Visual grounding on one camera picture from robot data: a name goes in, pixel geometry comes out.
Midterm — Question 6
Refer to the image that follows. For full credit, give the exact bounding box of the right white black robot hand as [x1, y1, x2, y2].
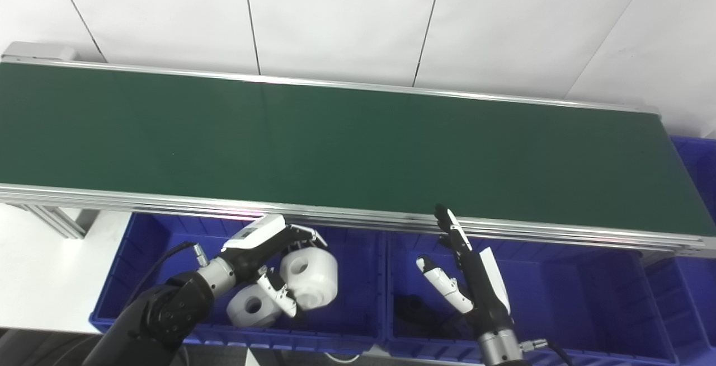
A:
[416, 204, 514, 336]

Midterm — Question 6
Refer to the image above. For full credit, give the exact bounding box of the aluminium extrusion conveyor leg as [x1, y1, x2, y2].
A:
[8, 203, 102, 240]

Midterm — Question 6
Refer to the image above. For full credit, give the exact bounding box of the black part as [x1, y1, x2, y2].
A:
[394, 293, 449, 340]

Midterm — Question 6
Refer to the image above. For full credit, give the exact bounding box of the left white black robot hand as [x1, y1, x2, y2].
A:
[223, 214, 329, 318]

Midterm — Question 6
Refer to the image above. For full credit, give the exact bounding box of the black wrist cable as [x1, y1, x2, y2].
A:
[519, 338, 575, 366]
[124, 241, 211, 312]

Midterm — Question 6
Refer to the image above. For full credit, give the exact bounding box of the grey conveyor end housing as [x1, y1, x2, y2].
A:
[2, 41, 77, 64]

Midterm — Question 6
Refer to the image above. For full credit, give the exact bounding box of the blue plastic bin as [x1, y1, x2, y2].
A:
[642, 135, 716, 366]
[89, 212, 388, 356]
[383, 231, 695, 366]

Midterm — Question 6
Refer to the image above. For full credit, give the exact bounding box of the green conveyor belt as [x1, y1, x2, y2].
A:
[0, 55, 716, 259]
[0, 62, 716, 237]

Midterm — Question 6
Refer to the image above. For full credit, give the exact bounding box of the white ring part with holes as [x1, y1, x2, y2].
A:
[279, 246, 340, 311]
[226, 282, 284, 329]

